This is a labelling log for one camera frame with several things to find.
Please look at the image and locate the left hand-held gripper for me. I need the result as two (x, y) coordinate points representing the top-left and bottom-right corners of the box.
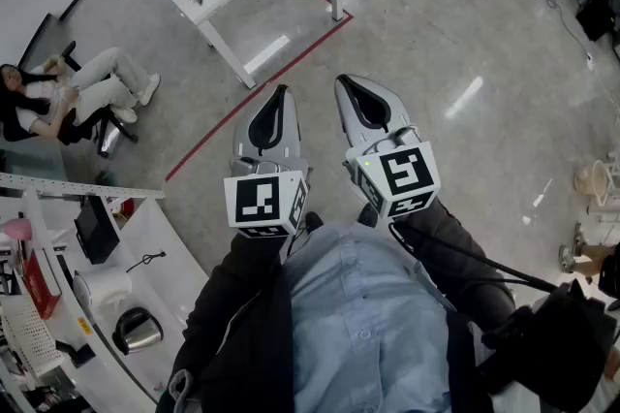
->
(223, 84), (311, 240)

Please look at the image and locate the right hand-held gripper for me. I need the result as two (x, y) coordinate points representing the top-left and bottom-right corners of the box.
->
(333, 74), (442, 221)

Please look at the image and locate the person's right forearm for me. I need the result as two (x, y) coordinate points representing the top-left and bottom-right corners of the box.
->
(391, 197), (517, 330)

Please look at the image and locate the person's left forearm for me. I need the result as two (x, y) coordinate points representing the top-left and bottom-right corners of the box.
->
(169, 231), (292, 383)

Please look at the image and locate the black and steel kettle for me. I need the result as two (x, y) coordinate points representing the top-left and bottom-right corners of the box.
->
(111, 306), (165, 357)

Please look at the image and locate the red floor tape line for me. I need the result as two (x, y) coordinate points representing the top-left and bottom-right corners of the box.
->
(164, 0), (355, 183)

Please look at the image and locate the person's right black shoe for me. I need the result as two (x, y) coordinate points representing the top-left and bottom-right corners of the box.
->
(356, 203), (380, 228)

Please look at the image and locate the black office chair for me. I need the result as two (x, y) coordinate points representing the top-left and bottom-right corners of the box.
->
(2, 41), (140, 159)

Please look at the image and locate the black rectangular box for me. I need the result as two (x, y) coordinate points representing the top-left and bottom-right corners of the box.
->
(73, 195), (121, 266)

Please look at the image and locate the person's blue shirt torso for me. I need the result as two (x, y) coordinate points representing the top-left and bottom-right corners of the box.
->
(283, 221), (454, 413)

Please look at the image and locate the white paper roll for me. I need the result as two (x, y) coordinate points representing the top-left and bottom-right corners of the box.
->
(72, 270), (133, 310)

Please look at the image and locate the beige plastic basket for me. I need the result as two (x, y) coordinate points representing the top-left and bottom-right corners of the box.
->
(573, 158), (609, 208)

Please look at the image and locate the black floor unit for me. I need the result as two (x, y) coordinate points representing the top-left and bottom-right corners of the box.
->
(574, 0), (619, 43)

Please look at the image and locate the pink round object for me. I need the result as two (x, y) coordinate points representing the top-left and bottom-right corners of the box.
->
(2, 216), (33, 241)

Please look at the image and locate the red carton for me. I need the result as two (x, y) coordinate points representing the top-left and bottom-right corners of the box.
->
(21, 250), (62, 320)

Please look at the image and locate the black bag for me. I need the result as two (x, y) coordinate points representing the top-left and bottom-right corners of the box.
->
(479, 279), (619, 413)

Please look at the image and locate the white perforated basket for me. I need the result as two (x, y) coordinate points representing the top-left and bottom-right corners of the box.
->
(0, 294), (64, 378)

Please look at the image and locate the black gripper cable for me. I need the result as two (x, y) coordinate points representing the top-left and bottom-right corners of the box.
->
(388, 222), (558, 294)

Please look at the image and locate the short black cable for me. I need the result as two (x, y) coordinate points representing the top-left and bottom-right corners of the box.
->
(126, 249), (168, 274)

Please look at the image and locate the white perforated shelf rail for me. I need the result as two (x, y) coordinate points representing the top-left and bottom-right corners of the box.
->
(0, 172), (166, 202)

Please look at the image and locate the grey strap buckle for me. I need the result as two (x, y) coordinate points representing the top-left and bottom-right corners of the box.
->
(169, 369), (195, 402)

